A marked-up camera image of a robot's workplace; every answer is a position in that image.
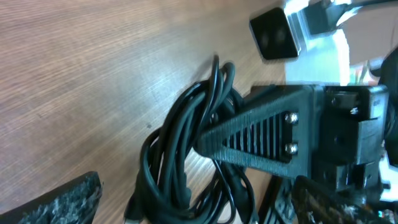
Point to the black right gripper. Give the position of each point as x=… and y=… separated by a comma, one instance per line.
x=351, y=133

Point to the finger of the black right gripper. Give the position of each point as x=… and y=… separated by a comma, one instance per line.
x=276, y=206

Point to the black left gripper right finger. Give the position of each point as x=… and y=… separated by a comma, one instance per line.
x=315, y=204

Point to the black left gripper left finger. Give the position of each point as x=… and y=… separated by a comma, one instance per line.
x=73, y=202

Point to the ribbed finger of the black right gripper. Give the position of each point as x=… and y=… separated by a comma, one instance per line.
x=276, y=131

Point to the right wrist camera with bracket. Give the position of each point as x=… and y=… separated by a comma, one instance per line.
x=307, y=36

